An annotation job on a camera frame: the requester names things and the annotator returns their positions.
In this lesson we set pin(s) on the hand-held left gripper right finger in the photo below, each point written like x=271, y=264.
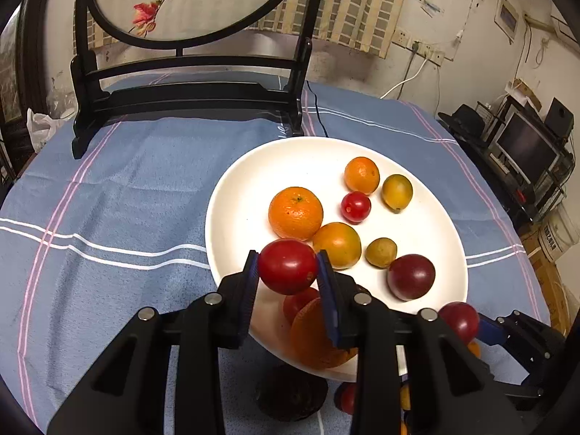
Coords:
x=327, y=301

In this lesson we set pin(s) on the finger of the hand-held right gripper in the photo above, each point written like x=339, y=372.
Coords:
x=489, y=330

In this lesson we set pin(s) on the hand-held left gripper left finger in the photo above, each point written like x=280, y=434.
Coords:
x=250, y=294

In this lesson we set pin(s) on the dark red plum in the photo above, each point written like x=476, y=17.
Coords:
x=460, y=321
x=411, y=276

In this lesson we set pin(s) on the green-tinged orange mandarin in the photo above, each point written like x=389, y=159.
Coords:
x=337, y=244

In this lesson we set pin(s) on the small olive-green kumquat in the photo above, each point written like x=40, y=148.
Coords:
x=381, y=252

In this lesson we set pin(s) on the large orange mandarin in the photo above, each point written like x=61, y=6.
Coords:
x=295, y=213

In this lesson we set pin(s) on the small red cherry tomato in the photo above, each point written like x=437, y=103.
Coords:
x=355, y=207

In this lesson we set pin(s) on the white oval plate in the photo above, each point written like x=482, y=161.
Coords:
x=272, y=167

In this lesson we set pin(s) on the yellow-green kumquat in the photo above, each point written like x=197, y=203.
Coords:
x=397, y=192

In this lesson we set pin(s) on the large brown cardboard box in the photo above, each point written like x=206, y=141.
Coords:
x=543, y=281

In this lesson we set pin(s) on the dark brown water chestnut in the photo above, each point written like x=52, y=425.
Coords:
x=292, y=394

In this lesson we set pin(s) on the white bucket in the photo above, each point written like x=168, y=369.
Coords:
x=559, y=231

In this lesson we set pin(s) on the black metal rack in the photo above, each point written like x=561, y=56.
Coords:
x=543, y=190

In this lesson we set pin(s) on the computer monitor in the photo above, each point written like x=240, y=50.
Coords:
x=525, y=145

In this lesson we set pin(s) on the round painted table screen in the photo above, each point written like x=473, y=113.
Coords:
x=181, y=99

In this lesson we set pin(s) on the black hat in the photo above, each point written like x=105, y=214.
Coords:
x=464, y=120

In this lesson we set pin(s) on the black speaker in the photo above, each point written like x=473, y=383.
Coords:
x=558, y=118

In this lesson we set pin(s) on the white plastic bag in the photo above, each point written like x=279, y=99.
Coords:
x=40, y=127

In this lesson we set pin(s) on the beige checked curtain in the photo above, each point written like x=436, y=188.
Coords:
x=353, y=9

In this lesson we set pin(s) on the white wall outlet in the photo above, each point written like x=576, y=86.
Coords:
x=401, y=36

